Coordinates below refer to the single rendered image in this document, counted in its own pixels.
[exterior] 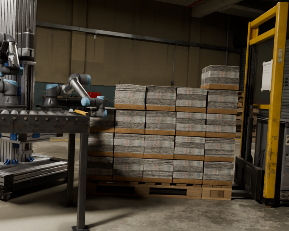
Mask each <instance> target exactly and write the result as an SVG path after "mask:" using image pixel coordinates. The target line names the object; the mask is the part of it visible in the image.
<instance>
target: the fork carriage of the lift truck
mask: <svg viewBox="0 0 289 231"><path fill-rule="evenodd" d="M261 178H262V168H260V167H258V166H256V165H255V164H253V163H251V162H249V161H247V160H245V159H244V158H242V157H240V156H239V157H237V156H236V157H235V171H234V183H236V184H239V185H240V186H241V188H242V189H243V190H246V191H248V192H249V193H250V196H251V197H252V198H253V199H254V200H260V197H261Z"/></svg>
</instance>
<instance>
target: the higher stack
mask: <svg viewBox="0 0 289 231"><path fill-rule="evenodd" d="M239 69H240V67H238V66H216V65H210V66H208V67H205V68H204V69H203V70H202V76H201V78H202V79H201V86H202V85H206V84H223V85H239ZM206 90H207V93H206V94H207V95H206V108H210V109H229V110H236V109H237V108H238V107H237V106H238V105H237V104H238V91H236V90H232V89H213V88H208V89H206ZM205 125H206V131H205V132H215V133H232V134H235V133H236V115H234V114H220V113H206V122H205ZM234 142H235V139H234V138H225V137H205V147H204V148H205V149H204V156H212V157H234V149H235V144H234ZM233 168H234V163H233V162H227V161H204V160H203V176H202V179H203V180H212V181H232V177H233V176H232V175H233ZM201 186H202V195H201V198H202V199H212V200H231V195H232V186H228V185H205V184H201Z"/></svg>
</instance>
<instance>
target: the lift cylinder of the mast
mask: <svg viewBox="0 0 289 231"><path fill-rule="evenodd" d="M253 108H257V105H251V106H250V115H249V117H248V126H247V140H246V153H245V159H246V160H247V161H249V162H250V158H251V145H252V132H253V121H254V118H253V117H252V115H253ZM263 151H265V149H263V150H262V152H261V154H260V157H259V160H258V162H257V164H256V165H257V166H258V164H259V162H260V159H261V156H262V153H263Z"/></svg>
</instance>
